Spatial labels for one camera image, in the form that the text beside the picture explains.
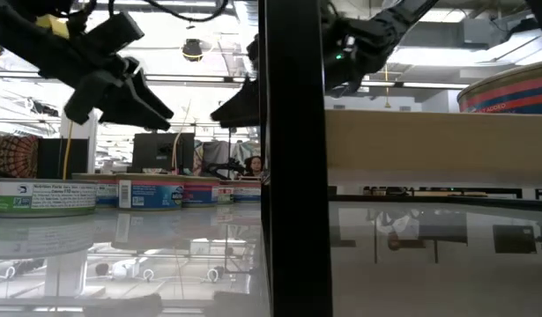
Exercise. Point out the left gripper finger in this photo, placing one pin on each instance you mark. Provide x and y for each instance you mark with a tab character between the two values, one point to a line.
149	94
103	105

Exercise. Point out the black distant robot arm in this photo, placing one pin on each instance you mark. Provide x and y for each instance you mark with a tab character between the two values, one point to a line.
226	168

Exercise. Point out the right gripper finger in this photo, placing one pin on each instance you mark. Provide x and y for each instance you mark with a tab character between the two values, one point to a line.
246	101
244	124

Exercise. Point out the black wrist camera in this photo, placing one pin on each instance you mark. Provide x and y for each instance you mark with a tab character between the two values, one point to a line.
112	31
254	48

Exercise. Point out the black computer monitor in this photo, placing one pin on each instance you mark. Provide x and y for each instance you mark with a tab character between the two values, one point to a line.
160	152

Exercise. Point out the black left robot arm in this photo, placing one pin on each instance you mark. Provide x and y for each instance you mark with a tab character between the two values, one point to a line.
15	31

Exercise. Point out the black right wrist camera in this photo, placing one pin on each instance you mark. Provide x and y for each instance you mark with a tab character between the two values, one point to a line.
254	48

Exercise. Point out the light wooden shelf board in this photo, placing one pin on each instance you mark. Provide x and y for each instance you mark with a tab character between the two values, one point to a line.
429	149

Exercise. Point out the black shelf side panel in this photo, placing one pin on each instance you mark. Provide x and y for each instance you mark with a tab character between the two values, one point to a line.
297	176

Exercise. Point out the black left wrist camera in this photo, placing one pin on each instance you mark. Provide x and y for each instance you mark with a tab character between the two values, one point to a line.
112	31

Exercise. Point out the red patterned tapestry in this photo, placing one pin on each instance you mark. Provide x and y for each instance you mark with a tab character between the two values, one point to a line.
15	156

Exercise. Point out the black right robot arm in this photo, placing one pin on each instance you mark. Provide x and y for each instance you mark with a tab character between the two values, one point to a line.
407	11

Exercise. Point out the black flat screen panel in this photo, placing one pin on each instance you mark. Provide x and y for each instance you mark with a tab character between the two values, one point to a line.
52	158

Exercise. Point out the black ceiling dome fixture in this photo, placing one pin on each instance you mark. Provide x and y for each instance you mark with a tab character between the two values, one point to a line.
192	50

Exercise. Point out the person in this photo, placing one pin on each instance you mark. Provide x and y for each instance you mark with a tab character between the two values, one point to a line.
254	166

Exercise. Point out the long ceiling light strip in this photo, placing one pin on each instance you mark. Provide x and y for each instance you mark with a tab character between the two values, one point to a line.
187	78
429	85

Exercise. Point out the grey hanging cloth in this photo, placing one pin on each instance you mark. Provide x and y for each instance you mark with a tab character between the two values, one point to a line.
215	152

